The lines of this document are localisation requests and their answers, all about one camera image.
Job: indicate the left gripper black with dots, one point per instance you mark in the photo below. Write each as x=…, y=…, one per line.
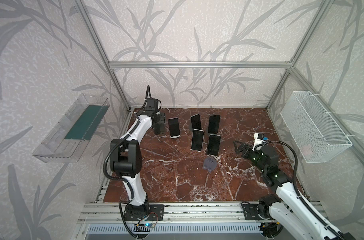
x=159, y=125

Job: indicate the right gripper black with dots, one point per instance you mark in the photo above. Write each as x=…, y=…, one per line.
x=247, y=151

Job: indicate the black phone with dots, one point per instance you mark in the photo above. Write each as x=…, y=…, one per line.
x=213, y=145
x=213, y=125
x=196, y=122

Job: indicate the grey purple phone stand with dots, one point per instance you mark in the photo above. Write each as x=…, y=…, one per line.
x=209, y=164

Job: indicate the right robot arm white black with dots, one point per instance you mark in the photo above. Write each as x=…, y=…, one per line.
x=287, y=205

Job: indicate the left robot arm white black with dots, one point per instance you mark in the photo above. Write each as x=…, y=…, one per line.
x=124, y=160

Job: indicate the phone with white edge far-left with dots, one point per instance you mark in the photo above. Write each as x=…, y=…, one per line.
x=174, y=128

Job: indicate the green mat in tray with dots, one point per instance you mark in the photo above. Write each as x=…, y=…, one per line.
x=87, y=123

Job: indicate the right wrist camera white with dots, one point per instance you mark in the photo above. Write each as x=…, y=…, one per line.
x=259, y=138

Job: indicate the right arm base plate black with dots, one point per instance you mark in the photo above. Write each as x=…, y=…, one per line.
x=255, y=211

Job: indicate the white wire mesh basket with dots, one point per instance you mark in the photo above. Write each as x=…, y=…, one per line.
x=315, y=132

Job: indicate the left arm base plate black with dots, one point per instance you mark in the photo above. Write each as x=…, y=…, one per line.
x=149, y=211

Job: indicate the clear acrylic wall tray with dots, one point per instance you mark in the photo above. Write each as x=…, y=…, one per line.
x=54, y=148

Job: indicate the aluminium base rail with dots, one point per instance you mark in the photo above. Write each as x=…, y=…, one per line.
x=175, y=212

